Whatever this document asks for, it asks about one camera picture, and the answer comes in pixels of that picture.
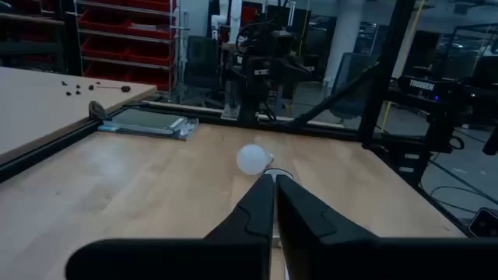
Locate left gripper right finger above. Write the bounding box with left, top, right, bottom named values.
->
left=275, top=174, right=498, bottom=280

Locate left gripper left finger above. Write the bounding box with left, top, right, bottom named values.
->
left=65, top=173, right=275, bottom=280

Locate white lightbulb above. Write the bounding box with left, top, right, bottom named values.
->
left=236, top=143, right=275, bottom=177

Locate black smartphone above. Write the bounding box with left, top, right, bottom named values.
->
left=468, top=207, right=498, bottom=238

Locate grey office chair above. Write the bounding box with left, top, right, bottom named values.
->
left=329, top=52, right=381, bottom=122

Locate black clamp lever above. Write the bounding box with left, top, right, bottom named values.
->
left=88, top=100, right=110, bottom=121

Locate white round pillar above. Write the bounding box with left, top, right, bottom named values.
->
left=321, top=0, right=366, bottom=89

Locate tan wooden desk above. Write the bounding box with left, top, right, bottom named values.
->
left=0, top=65, right=157, bottom=166

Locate shelf rack with red bins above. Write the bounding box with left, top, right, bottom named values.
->
left=74, top=0, right=181, bottom=93

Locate dark shelving unit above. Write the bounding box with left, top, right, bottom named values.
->
left=0, top=0, right=73, bottom=75

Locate black floor cable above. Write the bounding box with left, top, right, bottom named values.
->
left=418, top=155, right=498, bottom=219

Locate black aluminium table frame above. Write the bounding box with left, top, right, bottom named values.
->
left=0, top=0, right=474, bottom=234

